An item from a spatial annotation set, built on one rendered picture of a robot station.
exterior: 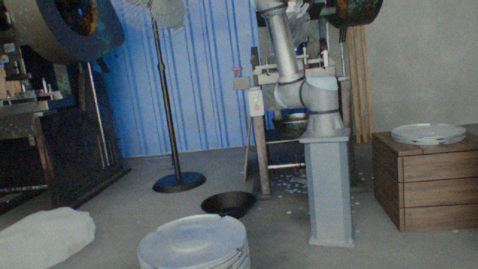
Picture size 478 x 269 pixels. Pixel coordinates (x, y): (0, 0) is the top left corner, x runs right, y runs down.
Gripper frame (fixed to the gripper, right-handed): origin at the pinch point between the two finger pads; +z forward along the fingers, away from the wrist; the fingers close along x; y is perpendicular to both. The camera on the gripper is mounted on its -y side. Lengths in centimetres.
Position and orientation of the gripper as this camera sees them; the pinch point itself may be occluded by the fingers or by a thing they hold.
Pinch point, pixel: (298, 15)
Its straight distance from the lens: 187.5
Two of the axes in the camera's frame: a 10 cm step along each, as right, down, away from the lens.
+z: -3.9, 7.2, 5.8
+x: 6.3, 6.6, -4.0
